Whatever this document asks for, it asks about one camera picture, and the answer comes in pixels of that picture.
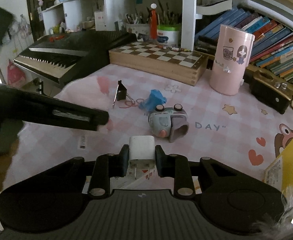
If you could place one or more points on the dark brown wooden box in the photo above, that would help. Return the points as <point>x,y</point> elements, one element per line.
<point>269,89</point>

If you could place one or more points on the row of leaning books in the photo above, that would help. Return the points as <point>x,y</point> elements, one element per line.
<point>273,45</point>

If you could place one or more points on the black binder clip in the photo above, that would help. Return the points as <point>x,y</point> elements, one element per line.
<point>120,94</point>

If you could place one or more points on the yellow cardboard box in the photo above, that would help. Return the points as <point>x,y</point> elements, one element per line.
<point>279,174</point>

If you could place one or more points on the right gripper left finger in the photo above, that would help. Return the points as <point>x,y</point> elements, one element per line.
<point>106,167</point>

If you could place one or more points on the wooden chess board box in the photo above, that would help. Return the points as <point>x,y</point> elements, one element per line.
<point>173,63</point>

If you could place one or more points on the orange red bottle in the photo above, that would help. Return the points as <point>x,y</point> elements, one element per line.
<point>153,23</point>

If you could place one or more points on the white bookshelf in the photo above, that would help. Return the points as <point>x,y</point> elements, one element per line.
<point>74,12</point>

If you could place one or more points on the black electronic keyboard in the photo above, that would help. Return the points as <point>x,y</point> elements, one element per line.
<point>63,58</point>

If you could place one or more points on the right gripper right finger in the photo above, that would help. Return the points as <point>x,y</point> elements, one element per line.
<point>177,167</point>

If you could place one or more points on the pink cylinder container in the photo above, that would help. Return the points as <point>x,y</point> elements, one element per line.
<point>232,56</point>

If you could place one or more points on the white green lid jar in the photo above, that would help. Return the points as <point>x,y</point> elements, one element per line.
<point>169,35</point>

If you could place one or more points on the white charger plug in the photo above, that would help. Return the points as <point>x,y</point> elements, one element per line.
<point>142,153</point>

